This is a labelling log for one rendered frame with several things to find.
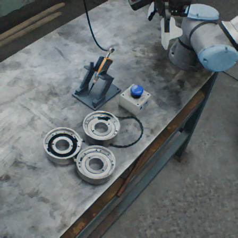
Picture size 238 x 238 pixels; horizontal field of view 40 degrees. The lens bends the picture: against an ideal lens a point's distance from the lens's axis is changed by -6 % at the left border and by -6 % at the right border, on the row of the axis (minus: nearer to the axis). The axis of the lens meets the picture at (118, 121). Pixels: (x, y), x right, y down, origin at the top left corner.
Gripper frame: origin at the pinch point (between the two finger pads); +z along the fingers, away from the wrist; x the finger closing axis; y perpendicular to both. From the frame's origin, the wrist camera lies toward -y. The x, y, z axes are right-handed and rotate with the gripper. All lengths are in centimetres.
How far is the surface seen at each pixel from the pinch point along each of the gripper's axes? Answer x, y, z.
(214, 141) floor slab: 26, 67, 102
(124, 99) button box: -8.1, -9.4, 18.1
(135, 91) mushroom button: -8.5, -6.6, 14.7
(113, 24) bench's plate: 38.1, -1.7, 21.5
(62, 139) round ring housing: -19.4, -30.0, 19.1
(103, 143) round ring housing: -22.2, -18.8, 19.5
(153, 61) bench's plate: 12.9, 7.4, 21.9
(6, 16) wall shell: 161, -55, 90
